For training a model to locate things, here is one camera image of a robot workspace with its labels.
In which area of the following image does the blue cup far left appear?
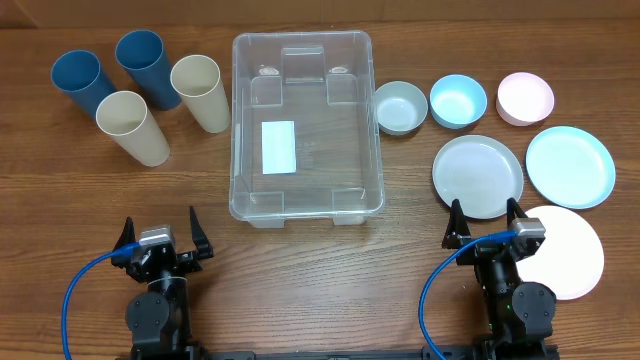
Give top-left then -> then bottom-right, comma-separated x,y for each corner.
51,50 -> 116,119

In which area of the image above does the right blue cable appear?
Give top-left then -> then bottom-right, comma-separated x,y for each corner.
418,230 -> 519,360

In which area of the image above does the light blue plate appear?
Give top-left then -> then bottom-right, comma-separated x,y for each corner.
525,126 -> 616,210

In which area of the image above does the pink small bowl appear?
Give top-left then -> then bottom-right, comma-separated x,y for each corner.
496,72 -> 555,126

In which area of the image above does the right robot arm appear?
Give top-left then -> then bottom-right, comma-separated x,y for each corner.
442,198 -> 559,359

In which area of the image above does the blue cable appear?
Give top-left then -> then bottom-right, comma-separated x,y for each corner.
60,241 -> 142,360
418,230 -> 519,360

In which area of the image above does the clear plastic storage bin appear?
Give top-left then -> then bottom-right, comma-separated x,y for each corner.
229,30 -> 385,228

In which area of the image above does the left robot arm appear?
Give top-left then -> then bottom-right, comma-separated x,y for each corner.
111,207 -> 214,360

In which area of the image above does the blue cup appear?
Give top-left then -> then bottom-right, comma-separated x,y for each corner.
115,29 -> 181,110
51,50 -> 116,119

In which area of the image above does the left blue cable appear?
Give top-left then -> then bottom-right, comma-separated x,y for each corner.
60,241 -> 142,360

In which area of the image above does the beige cup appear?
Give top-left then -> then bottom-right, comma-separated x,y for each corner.
95,90 -> 170,167
170,54 -> 231,133

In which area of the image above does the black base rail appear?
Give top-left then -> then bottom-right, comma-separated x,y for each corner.
114,343 -> 560,360

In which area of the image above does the pink plate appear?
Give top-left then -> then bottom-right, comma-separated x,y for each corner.
517,206 -> 605,300

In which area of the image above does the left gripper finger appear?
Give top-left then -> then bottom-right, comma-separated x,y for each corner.
189,206 -> 214,260
111,217 -> 136,268

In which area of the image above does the blue cup rear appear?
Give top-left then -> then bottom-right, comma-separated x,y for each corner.
115,29 -> 181,110

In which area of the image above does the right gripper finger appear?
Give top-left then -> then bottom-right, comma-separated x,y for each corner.
506,197 -> 528,228
442,199 -> 472,249

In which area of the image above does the light blue small bowl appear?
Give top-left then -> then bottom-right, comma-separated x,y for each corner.
429,74 -> 488,130

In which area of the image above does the grey small bowl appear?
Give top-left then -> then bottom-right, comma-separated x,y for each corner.
374,81 -> 429,136

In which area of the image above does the grey plate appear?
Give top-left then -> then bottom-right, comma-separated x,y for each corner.
432,135 -> 524,220

